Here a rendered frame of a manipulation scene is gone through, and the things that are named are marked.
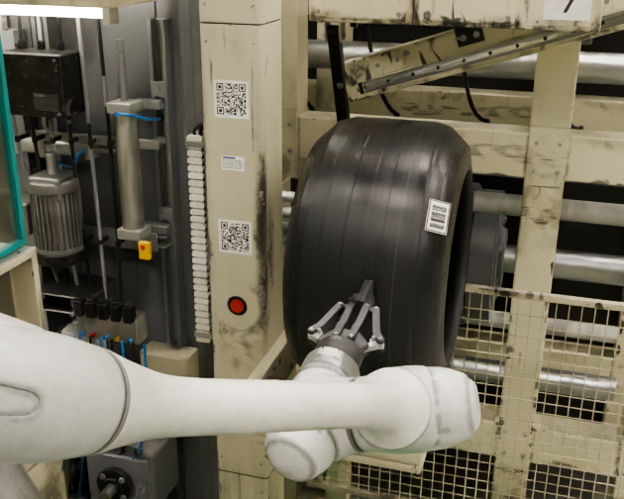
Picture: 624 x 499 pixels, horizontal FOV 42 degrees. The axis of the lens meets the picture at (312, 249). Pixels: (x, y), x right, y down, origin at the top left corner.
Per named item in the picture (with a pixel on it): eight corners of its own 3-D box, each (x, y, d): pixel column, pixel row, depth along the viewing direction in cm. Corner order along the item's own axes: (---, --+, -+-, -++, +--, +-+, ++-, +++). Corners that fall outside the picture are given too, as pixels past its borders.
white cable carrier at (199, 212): (195, 341, 186) (185, 135, 169) (204, 332, 191) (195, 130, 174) (213, 344, 185) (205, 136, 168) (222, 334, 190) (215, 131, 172)
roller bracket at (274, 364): (246, 421, 174) (245, 380, 171) (302, 338, 210) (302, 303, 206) (260, 423, 174) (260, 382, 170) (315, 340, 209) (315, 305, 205)
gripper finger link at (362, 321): (345, 336, 129) (354, 338, 129) (364, 298, 138) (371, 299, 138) (346, 355, 131) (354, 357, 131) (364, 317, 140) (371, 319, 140)
